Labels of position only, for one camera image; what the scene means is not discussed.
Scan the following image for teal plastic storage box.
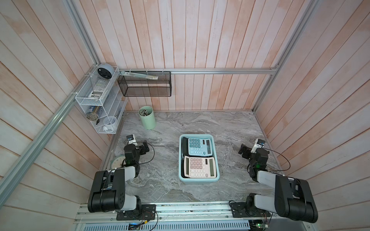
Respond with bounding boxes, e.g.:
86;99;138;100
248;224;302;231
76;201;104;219
178;134;220;184

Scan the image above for teal calculator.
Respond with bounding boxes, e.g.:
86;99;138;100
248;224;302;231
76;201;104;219
188;138;213;157

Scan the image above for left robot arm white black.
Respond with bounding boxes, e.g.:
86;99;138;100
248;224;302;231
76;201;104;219
87;141;150;213

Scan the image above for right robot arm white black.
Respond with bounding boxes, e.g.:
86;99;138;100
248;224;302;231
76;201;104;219
234;142;319;223

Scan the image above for green round desk clock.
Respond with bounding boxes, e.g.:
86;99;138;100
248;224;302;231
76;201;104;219
110;155;125;170

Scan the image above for white mug on shelf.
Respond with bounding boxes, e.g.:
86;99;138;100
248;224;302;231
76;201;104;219
103;116;117;133

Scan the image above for pens in cup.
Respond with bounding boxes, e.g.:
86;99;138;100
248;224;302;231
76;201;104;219
139;109;150;116

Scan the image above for mint green pen cup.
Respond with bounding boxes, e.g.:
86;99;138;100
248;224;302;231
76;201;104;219
139;106;156;130

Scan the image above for ruler on black basket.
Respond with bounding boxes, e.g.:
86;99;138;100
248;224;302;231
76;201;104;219
119;71;159;80

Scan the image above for grey round alarm clock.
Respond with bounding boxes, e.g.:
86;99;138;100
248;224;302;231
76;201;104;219
97;64;115;80

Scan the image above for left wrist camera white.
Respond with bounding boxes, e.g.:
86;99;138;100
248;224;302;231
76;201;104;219
126;134;138;146

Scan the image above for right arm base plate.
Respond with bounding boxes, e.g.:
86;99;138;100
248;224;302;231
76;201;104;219
228;201;271;218

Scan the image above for white wire mesh shelf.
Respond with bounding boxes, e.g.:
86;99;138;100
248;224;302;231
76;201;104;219
75;65;127;134

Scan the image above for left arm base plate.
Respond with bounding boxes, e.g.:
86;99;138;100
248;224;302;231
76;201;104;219
116;204;156;221

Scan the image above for black wire mesh basket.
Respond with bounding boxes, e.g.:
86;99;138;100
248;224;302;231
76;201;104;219
118;71;172;97

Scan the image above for aluminium front rail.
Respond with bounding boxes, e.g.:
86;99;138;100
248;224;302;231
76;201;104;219
72;201;312;231

